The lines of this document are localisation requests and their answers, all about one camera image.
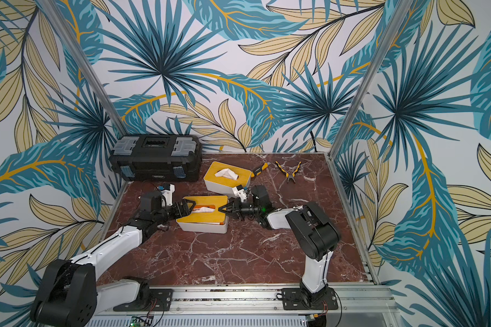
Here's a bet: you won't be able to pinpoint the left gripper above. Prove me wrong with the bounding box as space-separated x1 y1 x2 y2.
154 198 196 226

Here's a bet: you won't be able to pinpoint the yellow wooden lid bottom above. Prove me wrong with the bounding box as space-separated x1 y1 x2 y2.
177 196 229 225

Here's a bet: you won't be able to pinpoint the white tissue box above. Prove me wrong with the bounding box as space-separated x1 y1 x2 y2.
177 217 229 234
203 162 252 197

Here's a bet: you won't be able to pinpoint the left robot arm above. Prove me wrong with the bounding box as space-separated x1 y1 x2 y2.
29 187 196 326

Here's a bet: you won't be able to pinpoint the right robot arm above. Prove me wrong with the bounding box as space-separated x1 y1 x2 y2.
218 185 341 308

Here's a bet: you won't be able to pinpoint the yellow black screwdriver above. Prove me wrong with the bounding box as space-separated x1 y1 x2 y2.
251 162 270 178

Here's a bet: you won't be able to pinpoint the black plastic toolbox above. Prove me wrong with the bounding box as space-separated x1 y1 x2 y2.
109 134 202 183

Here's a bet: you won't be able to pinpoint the yellow black pliers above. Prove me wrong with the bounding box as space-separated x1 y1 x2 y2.
275 161 302 183

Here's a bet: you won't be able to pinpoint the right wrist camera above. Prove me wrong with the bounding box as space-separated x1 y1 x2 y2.
232 185 248 202

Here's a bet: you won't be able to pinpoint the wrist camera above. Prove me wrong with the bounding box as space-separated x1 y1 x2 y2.
232 185 248 202
158 183 175 207

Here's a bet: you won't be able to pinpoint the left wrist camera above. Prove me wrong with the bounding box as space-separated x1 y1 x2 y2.
158 183 175 207

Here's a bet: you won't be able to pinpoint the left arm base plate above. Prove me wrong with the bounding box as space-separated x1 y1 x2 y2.
113 288 173 312

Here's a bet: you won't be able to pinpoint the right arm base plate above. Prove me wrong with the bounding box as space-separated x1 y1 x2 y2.
276 286 339 311

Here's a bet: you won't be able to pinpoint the left aluminium corner post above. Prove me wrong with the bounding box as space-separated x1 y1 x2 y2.
38 0 128 136

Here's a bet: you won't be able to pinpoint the aluminium corner post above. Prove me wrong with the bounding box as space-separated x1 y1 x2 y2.
38 0 128 136
327 0 413 161

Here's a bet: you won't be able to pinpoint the aluminium front rail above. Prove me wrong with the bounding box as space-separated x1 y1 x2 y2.
85 283 405 326

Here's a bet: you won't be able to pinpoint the right aluminium corner post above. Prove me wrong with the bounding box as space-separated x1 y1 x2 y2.
327 0 413 161

